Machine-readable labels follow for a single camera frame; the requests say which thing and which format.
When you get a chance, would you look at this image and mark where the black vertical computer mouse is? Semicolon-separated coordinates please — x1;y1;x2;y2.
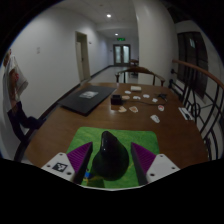
91;130;130;182

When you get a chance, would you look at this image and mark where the beige side door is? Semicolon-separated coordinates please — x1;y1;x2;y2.
74;31;92;83

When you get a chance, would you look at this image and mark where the white heart-print sticker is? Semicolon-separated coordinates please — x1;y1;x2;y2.
149;114;161;124

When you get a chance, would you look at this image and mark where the dark framed window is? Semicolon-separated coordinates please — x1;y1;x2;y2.
176;31;209;99

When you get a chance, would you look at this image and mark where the wooden armchair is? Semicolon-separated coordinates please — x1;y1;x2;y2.
115;66;166;88

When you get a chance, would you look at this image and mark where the small black box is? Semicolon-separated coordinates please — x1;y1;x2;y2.
110;94;124;106

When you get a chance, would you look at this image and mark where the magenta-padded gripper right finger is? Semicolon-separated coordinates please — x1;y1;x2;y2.
130;142;181;186

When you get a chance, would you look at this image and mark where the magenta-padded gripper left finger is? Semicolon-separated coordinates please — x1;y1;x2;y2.
41;142;94;185

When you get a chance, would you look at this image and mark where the person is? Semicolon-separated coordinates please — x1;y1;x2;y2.
2;49;46;143

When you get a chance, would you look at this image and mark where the black closed laptop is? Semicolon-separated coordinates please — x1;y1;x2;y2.
58;84;117;117

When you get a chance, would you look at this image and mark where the green mouse pad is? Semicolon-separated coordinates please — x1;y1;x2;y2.
66;126;160;188

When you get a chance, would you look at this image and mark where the black railing with wooden handrail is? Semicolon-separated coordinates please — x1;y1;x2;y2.
168;59;224;161

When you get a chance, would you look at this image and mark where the glass double door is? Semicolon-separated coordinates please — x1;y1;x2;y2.
112;43;131;66

